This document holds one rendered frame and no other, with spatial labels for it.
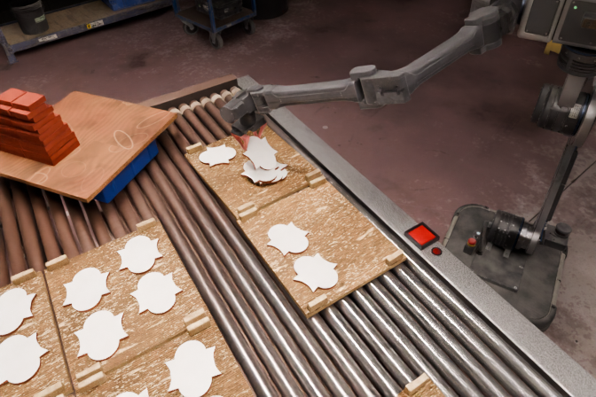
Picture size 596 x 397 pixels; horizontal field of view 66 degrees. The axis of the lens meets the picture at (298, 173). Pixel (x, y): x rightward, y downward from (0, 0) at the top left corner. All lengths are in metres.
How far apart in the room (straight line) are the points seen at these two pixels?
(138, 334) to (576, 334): 1.98
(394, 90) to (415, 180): 1.89
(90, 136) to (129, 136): 0.14
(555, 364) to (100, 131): 1.58
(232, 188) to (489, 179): 1.99
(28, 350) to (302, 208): 0.84
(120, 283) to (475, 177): 2.36
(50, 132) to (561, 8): 1.60
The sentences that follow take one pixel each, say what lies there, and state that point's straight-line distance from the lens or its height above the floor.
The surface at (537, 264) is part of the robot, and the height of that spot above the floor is 0.24.
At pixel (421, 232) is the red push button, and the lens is 1.48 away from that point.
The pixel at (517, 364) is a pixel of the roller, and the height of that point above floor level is 0.92.
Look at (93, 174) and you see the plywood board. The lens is 1.65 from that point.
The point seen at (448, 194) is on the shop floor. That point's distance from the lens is 3.01.
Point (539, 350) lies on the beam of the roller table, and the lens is 1.36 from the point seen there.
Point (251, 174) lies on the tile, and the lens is 1.60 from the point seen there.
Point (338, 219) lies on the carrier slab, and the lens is 1.48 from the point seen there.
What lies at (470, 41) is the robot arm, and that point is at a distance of 1.38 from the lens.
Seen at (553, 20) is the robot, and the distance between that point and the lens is 1.58.
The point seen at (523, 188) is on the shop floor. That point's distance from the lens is 3.21.
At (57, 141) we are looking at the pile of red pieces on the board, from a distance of 1.73.
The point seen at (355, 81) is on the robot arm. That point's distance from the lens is 1.25.
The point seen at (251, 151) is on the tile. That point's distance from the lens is 1.59.
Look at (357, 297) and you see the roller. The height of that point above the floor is 0.91.
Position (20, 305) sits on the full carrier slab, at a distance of 1.50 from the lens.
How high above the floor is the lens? 2.01
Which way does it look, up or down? 41 degrees down
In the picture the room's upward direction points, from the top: 2 degrees counter-clockwise
